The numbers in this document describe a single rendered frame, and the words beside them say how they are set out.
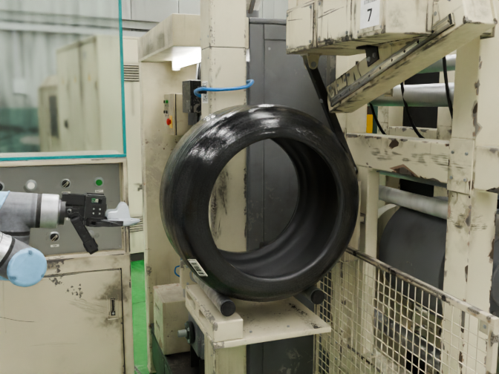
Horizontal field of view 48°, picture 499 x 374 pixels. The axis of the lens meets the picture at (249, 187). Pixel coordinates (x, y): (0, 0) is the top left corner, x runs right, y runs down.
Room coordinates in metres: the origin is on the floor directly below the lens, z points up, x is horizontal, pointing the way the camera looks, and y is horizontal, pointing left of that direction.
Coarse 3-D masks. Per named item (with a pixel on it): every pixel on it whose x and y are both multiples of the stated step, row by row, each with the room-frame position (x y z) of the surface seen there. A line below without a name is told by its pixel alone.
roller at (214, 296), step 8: (192, 272) 1.80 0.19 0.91; (200, 280) 1.70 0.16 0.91; (208, 288) 1.62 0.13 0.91; (208, 296) 1.61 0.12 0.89; (216, 296) 1.55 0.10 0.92; (224, 296) 1.53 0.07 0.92; (216, 304) 1.52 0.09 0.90; (224, 304) 1.48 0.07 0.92; (232, 304) 1.49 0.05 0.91; (224, 312) 1.48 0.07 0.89; (232, 312) 1.49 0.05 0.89
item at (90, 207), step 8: (64, 192) 1.45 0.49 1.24; (64, 200) 1.43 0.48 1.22; (72, 200) 1.44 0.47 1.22; (80, 200) 1.44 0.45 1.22; (88, 200) 1.43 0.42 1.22; (96, 200) 1.46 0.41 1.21; (104, 200) 1.45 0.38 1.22; (64, 208) 1.42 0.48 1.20; (72, 208) 1.44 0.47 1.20; (80, 208) 1.45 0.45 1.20; (88, 208) 1.43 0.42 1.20; (96, 208) 1.45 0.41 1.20; (104, 208) 1.46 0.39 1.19; (64, 216) 1.41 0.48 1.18; (72, 216) 1.44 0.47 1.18; (80, 216) 1.44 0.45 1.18; (88, 216) 1.43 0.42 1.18; (96, 216) 1.45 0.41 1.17; (104, 216) 1.46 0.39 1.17; (88, 224) 1.43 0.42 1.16
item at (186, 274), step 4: (180, 260) 1.81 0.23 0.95; (180, 264) 1.80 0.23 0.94; (184, 264) 1.80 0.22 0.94; (180, 268) 1.80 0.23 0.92; (184, 268) 1.80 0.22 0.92; (188, 268) 1.80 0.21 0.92; (180, 272) 1.80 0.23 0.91; (184, 272) 1.80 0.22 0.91; (188, 272) 1.80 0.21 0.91; (180, 276) 1.80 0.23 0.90; (184, 276) 1.80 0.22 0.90; (188, 276) 1.80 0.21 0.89; (180, 280) 1.80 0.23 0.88; (184, 280) 1.80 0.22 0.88; (188, 280) 1.80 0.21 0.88; (192, 280) 1.80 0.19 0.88; (180, 284) 1.80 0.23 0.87; (184, 284) 1.80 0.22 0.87; (188, 284) 1.80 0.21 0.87; (192, 284) 1.81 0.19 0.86; (184, 288) 1.80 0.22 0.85
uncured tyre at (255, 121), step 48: (192, 144) 1.51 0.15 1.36; (240, 144) 1.48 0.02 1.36; (288, 144) 1.83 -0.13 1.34; (336, 144) 1.59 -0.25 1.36; (192, 192) 1.44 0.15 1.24; (336, 192) 1.76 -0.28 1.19; (192, 240) 1.45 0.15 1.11; (288, 240) 1.83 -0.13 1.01; (336, 240) 1.58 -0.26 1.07; (240, 288) 1.49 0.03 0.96; (288, 288) 1.53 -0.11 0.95
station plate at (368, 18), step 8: (368, 0) 1.43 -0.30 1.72; (376, 0) 1.39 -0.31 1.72; (360, 8) 1.46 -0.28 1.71; (368, 8) 1.43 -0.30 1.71; (376, 8) 1.39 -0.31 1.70; (360, 16) 1.46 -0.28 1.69; (368, 16) 1.43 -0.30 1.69; (376, 16) 1.39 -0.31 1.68; (360, 24) 1.46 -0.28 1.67; (368, 24) 1.42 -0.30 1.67; (376, 24) 1.39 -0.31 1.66
